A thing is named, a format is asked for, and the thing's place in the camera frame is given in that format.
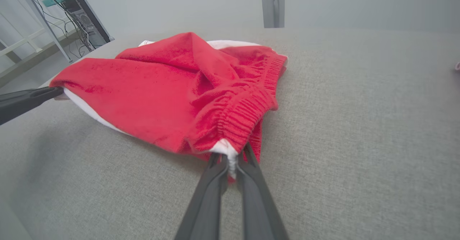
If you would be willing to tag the grey partition post with feet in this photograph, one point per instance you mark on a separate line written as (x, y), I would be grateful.
(267, 3)

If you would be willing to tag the white metal railing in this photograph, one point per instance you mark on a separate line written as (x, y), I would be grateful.
(25, 40)

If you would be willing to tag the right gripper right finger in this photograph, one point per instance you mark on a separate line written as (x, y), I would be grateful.
(257, 207)

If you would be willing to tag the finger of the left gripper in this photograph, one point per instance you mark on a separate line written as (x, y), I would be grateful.
(18, 103)

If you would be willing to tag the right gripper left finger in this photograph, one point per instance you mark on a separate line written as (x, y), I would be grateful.
(205, 211)

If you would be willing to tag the red shorts with white stripe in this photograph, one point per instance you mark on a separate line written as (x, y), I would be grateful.
(161, 89)

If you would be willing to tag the black computer tower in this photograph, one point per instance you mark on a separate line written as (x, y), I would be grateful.
(86, 19)

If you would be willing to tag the white desk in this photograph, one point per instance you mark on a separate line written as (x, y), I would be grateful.
(44, 24)

